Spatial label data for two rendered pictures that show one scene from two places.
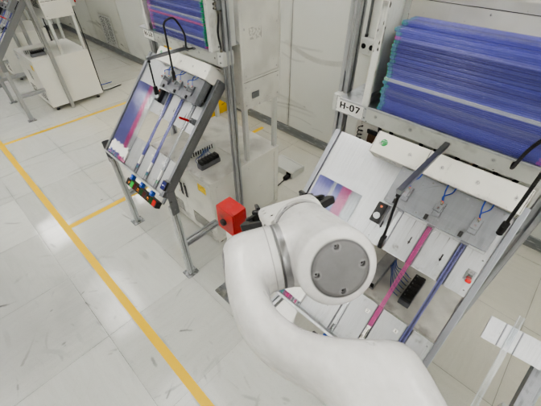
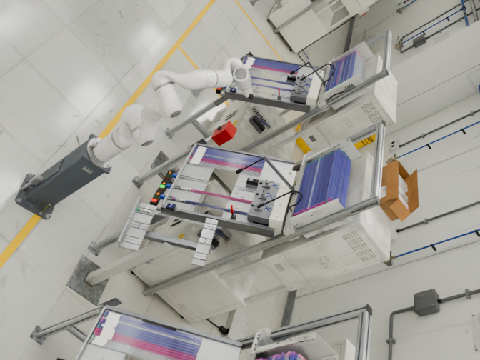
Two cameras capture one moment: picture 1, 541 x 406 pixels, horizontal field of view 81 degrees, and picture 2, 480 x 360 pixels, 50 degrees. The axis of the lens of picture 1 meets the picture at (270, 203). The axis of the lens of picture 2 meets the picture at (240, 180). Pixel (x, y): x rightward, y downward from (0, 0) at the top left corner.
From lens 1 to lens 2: 247 cm
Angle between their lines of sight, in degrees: 18
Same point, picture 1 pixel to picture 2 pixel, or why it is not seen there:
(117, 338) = (118, 87)
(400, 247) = (237, 194)
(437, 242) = (245, 206)
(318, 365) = (226, 66)
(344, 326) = (185, 181)
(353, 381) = (226, 69)
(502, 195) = (276, 213)
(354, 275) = (240, 76)
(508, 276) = not seen: outside the picture
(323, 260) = (241, 69)
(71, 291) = (138, 54)
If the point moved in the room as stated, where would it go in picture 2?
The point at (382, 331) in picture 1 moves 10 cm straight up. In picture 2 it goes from (189, 195) to (200, 189)
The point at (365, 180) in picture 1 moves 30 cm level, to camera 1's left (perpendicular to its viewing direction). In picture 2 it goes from (268, 176) to (256, 136)
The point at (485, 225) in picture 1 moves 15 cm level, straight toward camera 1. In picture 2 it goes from (260, 212) to (244, 195)
